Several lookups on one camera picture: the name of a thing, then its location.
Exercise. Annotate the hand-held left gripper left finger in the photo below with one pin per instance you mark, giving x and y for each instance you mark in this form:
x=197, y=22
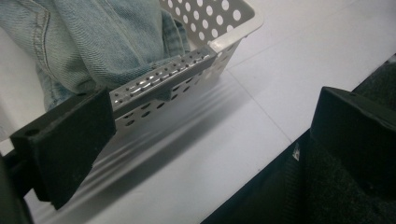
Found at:
x=65, y=146

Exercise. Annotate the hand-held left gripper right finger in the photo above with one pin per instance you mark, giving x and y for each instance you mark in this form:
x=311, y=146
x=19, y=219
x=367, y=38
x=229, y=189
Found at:
x=355, y=130

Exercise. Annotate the light blue denim shorts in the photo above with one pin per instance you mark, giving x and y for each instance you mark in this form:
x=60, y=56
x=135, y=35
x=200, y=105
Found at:
x=93, y=46

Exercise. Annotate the white perforated plastic basket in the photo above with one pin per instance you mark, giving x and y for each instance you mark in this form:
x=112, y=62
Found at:
x=224, y=40

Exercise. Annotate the white table cover sheet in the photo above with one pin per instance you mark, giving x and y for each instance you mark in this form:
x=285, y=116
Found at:
x=218, y=155

